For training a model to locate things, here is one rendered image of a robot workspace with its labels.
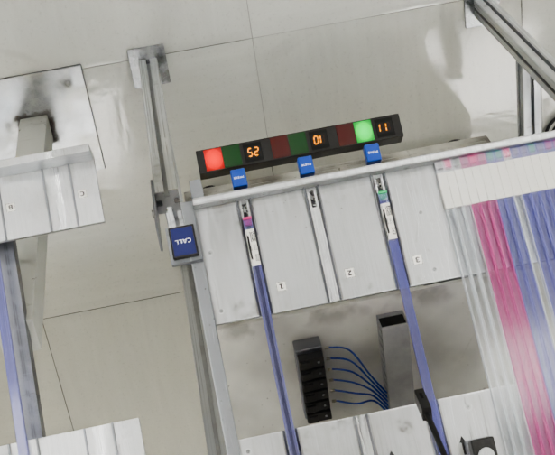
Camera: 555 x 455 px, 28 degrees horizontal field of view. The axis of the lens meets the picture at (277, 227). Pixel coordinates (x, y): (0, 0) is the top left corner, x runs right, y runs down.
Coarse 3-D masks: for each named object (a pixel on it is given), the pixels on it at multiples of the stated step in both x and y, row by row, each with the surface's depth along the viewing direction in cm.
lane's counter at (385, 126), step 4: (376, 120) 186; (380, 120) 186; (384, 120) 186; (388, 120) 186; (392, 120) 186; (376, 124) 186; (380, 124) 186; (384, 124) 186; (388, 124) 186; (392, 124) 186; (376, 128) 186; (380, 128) 186; (384, 128) 186; (388, 128) 186; (392, 128) 186; (376, 132) 186; (380, 132) 186; (384, 132) 186; (388, 132) 186; (392, 132) 186; (380, 136) 185
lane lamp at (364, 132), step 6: (366, 120) 186; (354, 126) 186; (360, 126) 186; (366, 126) 186; (360, 132) 185; (366, 132) 185; (372, 132) 186; (360, 138) 185; (366, 138) 185; (372, 138) 185
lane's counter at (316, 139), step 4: (312, 132) 185; (316, 132) 185; (320, 132) 185; (324, 132) 185; (312, 136) 185; (316, 136) 185; (320, 136) 185; (324, 136) 185; (312, 140) 185; (316, 140) 185; (320, 140) 185; (324, 140) 185; (312, 144) 185; (316, 144) 185; (320, 144) 185; (324, 144) 185; (328, 144) 185; (312, 148) 185; (316, 148) 185; (320, 148) 185
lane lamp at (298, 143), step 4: (304, 132) 185; (288, 136) 185; (292, 136) 185; (296, 136) 185; (300, 136) 185; (304, 136) 185; (292, 140) 185; (296, 140) 185; (300, 140) 185; (304, 140) 185; (292, 144) 185; (296, 144) 185; (300, 144) 185; (304, 144) 185; (292, 148) 185; (296, 148) 185; (300, 148) 185; (304, 148) 185; (308, 148) 185; (292, 152) 184; (296, 152) 184; (300, 152) 184; (304, 152) 184; (308, 152) 184
